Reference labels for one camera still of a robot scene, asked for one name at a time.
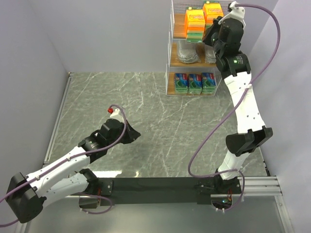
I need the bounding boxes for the orange sponge pack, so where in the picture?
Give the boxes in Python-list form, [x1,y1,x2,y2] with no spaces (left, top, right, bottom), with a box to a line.
[184,7,206,42]
[203,1,224,32]

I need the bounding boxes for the blue green sponge pack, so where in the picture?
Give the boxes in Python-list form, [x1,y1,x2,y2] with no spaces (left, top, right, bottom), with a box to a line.
[201,72,217,96]
[188,73,202,95]
[174,73,189,95]

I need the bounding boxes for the blue green sponge pack back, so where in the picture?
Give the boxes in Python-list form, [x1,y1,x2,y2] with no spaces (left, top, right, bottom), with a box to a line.
[174,73,189,95]

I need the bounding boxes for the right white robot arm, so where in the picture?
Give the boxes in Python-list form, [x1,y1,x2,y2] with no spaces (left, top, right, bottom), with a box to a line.
[203,17,273,192]

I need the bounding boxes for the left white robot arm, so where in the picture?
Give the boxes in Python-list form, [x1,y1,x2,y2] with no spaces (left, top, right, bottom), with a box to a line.
[4,118,141,223]

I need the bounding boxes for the black base bar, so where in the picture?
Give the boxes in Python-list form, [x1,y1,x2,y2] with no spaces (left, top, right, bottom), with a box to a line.
[99,176,242,204]

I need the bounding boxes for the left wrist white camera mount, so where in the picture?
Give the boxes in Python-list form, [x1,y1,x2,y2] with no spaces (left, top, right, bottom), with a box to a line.
[107,108,124,122]

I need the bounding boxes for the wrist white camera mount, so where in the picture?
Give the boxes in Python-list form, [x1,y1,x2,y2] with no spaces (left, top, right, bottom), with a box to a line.
[218,1,246,27]
[107,108,124,122]

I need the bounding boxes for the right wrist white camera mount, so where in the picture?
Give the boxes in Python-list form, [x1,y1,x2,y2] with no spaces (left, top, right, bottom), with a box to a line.
[218,1,246,27]

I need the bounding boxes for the white wire wooden shelf rack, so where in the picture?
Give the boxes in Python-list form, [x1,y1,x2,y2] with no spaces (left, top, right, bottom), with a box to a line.
[165,0,246,97]

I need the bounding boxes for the aluminium frame rail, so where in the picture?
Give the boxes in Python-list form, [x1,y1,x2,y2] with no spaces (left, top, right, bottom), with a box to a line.
[14,71,296,233]

